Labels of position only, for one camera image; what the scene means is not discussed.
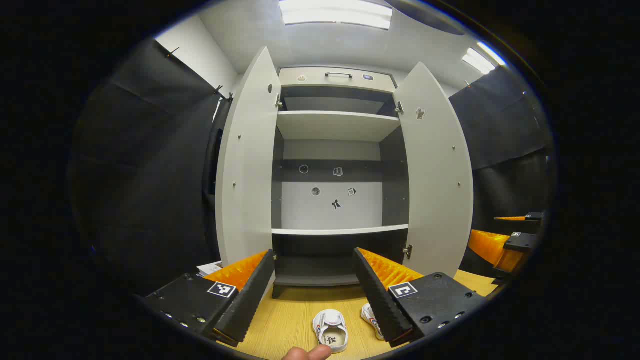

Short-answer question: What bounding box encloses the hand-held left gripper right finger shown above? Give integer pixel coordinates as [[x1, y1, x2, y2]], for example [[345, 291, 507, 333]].
[[352, 247, 488, 349]]

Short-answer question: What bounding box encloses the large ceiling light panel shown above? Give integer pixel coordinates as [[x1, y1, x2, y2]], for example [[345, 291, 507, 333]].
[[278, 0, 393, 31]]

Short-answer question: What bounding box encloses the white and grey shoe cabinet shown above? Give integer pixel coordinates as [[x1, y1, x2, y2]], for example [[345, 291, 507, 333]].
[[270, 66, 413, 300]]

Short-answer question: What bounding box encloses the small white shoe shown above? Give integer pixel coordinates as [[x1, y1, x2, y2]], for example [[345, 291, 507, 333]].
[[361, 303, 386, 342], [312, 309, 349, 354]]

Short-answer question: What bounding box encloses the white shoe cabinet door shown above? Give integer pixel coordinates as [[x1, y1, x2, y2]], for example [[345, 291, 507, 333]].
[[215, 46, 282, 268], [392, 61, 475, 278]]

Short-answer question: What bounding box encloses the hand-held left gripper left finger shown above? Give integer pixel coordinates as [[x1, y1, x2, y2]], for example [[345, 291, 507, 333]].
[[145, 249, 277, 348]]

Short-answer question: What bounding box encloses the black backdrop cloth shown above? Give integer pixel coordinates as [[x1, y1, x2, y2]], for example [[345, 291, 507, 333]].
[[70, 37, 236, 296], [448, 65, 553, 278]]

